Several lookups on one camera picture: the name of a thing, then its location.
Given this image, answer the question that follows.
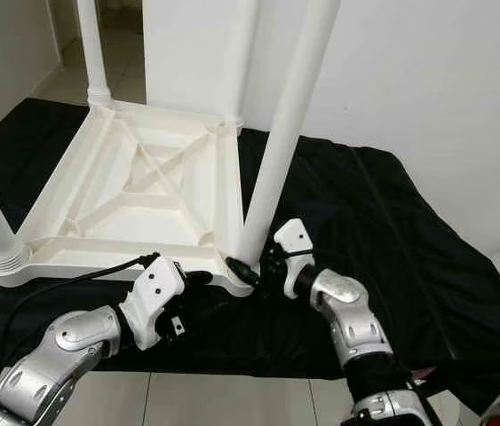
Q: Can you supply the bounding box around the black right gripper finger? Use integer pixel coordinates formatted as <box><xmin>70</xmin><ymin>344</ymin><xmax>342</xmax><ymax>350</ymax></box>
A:
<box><xmin>225</xmin><ymin>257</ymin><xmax>262</xmax><ymax>288</ymax></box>

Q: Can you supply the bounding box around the white plastic table top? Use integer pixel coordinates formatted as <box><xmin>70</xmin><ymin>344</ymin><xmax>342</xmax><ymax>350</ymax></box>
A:
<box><xmin>0</xmin><ymin>99</ymin><xmax>255</xmax><ymax>298</ymax></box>

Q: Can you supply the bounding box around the black table cloth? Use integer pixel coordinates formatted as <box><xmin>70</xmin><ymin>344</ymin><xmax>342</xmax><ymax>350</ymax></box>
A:
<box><xmin>0</xmin><ymin>96</ymin><xmax>500</xmax><ymax>418</ymax></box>

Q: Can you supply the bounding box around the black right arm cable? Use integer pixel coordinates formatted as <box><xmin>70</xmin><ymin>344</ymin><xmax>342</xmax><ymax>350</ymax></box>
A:
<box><xmin>281</xmin><ymin>249</ymin><xmax>318</xmax><ymax>262</ymax></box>

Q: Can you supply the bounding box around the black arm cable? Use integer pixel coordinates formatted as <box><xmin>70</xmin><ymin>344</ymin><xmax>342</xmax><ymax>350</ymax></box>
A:
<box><xmin>0</xmin><ymin>253</ymin><xmax>163</xmax><ymax>400</ymax></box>
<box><xmin>281</xmin><ymin>249</ymin><xmax>318</xmax><ymax>262</ymax></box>

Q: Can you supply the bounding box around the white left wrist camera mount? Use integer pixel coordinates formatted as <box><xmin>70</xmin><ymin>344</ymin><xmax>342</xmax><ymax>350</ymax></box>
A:
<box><xmin>121</xmin><ymin>256</ymin><xmax>188</xmax><ymax>350</ymax></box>

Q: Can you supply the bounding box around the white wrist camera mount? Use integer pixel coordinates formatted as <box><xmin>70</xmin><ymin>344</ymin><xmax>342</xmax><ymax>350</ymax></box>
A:
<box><xmin>121</xmin><ymin>256</ymin><xmax>188</xmax><ymax>350</ymax></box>
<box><xmin>272</xmin><ymin>218</ymin><xmax>315</xmax><ymax>298</ymax></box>

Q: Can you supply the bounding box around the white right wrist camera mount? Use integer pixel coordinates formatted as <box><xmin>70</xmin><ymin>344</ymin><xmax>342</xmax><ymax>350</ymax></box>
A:
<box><xmin>272</xmin><ymin>218</ymin><xmax>315</xmax><ymax>298</ymax></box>

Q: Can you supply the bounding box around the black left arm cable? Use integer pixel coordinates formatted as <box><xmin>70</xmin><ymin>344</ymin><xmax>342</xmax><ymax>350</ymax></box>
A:
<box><xmin>0</xmin><ymin>253</ymin><xmax>163</xmax><ymax>400</ymax></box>

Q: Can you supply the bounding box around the white door frame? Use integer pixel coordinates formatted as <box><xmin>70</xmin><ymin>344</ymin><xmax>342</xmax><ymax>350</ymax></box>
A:
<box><xmin>54</xmin><ymin>0</ymin><xmax>83</xmax><ymax>45</ymax></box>

